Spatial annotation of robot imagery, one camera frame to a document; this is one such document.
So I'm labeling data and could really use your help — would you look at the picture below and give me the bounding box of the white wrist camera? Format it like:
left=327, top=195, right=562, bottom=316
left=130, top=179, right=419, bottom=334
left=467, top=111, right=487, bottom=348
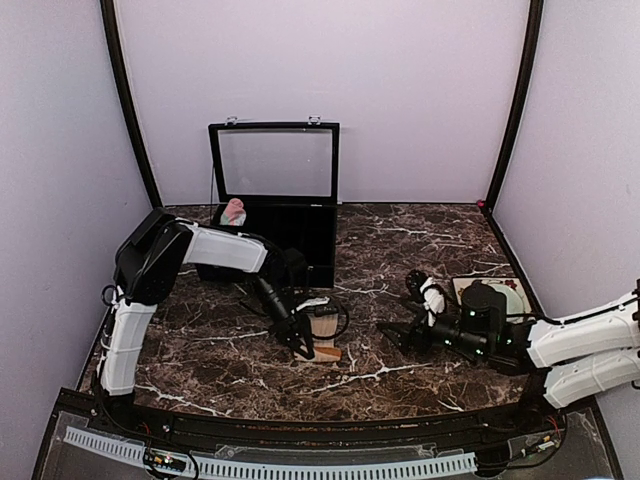
left=296, top=297, right=339, bottom=317
left=419, top=277, right=446, bottom=315

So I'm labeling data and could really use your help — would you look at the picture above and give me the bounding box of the white slotted cable duct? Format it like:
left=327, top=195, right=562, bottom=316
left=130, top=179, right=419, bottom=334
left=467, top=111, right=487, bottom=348
left=62, top=426, right=478, bottom=480

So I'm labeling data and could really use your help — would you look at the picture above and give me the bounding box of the left green circuit board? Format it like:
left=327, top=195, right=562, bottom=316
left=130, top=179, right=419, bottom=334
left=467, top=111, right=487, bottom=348
left=143, top=449, right=187, bottom=473

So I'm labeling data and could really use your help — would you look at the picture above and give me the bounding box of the black display case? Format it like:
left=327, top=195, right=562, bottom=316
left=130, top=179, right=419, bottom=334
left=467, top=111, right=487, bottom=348
left=208, top=120, right=340, bottom=288

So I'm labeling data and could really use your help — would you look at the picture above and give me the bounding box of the black front rail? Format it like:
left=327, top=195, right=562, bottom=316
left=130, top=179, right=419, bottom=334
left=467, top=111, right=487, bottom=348
left=55, top=388, right=567, bottom=451

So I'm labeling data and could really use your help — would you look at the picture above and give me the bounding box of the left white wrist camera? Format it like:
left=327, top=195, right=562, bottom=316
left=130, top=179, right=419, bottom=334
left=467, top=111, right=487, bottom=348
left=296, top=297, right=339, bottom=317

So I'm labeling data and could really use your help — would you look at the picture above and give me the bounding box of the black frame post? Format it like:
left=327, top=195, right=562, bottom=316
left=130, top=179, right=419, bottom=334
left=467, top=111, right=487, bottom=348
left=99, top=0, right=163, bottom=207
left=484, top=0, right=544, bottom=216

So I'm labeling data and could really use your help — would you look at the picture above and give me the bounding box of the right black frame post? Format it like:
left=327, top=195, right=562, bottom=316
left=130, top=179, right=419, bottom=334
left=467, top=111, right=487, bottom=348
left=484, top=0, right=544, bottom=216

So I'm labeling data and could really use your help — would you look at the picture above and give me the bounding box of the pink patterned sock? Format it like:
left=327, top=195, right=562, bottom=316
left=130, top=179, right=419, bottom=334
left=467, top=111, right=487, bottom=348
left=219, top=198, right=247, bottom=227

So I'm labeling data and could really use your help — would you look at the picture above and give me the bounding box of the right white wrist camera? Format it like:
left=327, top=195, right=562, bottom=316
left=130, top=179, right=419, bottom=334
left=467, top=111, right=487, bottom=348
left=419, top=277, right=446, bottom=315

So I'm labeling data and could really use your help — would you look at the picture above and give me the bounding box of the floral square coaster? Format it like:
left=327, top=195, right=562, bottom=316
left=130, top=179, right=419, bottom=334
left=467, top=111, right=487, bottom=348
left=451, top=277, right=533, bottom=323

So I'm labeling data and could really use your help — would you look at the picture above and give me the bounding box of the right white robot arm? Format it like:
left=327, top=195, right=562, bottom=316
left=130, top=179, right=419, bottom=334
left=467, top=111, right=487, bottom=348
left=377, top=270, right=639, bottom=434

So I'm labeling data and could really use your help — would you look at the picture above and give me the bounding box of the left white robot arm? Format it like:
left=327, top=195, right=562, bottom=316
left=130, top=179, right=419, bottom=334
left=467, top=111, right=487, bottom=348
left=98, top=208, right=315, bottom=436

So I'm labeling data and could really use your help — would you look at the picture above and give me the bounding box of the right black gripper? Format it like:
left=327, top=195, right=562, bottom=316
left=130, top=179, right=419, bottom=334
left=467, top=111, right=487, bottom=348
left=377, top=296, right=491, bottom=358

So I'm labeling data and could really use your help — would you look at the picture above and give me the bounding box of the striped beige sock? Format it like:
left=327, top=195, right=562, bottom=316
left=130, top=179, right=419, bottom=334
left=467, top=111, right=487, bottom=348
left=294, top=313, right=342, bottom=363

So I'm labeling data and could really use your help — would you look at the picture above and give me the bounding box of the left black frame post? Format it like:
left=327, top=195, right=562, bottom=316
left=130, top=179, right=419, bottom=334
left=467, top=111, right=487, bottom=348
left=99, top=0, right=163, bottom=207

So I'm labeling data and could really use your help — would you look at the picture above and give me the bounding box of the right circuit board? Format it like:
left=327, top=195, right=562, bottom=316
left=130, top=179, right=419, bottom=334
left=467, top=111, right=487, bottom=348
left=520, top=435, right=560, bottom=458

